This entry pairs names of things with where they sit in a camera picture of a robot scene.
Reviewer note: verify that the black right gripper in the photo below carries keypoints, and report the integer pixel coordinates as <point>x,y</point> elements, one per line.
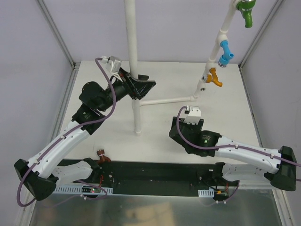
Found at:
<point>179,131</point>

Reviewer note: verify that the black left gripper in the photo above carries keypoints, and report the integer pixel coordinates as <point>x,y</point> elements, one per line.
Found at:
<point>131,85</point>

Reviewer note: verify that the white PVC pipe frame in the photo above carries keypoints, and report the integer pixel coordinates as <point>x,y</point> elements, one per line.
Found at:
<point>217,51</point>

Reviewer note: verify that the brown water faucet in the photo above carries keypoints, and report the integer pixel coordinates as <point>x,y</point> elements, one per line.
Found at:
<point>102,157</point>

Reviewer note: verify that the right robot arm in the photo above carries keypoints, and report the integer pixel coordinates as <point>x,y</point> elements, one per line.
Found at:
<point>277,166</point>

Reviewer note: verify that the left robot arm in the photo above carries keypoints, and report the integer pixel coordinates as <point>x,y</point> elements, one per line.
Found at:
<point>41,174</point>

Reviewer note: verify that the orange water faucet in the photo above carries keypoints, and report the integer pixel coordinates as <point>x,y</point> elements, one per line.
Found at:
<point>212,77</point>

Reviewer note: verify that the blue water faucet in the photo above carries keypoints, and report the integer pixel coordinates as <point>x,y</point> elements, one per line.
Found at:
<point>227,54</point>

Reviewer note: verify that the green water faucet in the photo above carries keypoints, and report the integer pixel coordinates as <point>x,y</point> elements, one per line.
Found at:
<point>245,8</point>

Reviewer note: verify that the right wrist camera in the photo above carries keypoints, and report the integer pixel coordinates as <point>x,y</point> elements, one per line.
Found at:
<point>193,115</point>

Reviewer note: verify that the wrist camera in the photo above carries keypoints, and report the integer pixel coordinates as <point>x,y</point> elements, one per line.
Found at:
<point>193,115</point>
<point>112,64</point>

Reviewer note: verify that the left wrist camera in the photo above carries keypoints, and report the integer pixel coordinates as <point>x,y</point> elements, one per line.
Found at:
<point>112,64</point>

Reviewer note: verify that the right white cable duct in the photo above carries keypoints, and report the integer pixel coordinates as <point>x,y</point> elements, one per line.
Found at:
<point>206,193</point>

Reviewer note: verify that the white cable duct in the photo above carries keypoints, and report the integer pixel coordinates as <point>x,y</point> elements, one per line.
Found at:
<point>206,193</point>
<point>80,189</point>

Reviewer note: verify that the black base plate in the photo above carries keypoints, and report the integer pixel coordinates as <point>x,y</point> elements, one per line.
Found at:
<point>158,179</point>

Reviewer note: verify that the left white cable duct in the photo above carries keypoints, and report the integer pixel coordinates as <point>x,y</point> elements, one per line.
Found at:
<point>80,189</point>

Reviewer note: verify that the left aluminium frame post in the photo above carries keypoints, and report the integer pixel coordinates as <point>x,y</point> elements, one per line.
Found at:
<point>55,31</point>

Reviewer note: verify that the aluminium frame post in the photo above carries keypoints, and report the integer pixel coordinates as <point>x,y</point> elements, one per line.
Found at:
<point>259,35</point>
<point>55,31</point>

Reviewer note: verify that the right aluminium frame post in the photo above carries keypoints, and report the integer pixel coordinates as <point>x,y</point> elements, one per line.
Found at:
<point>259,35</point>

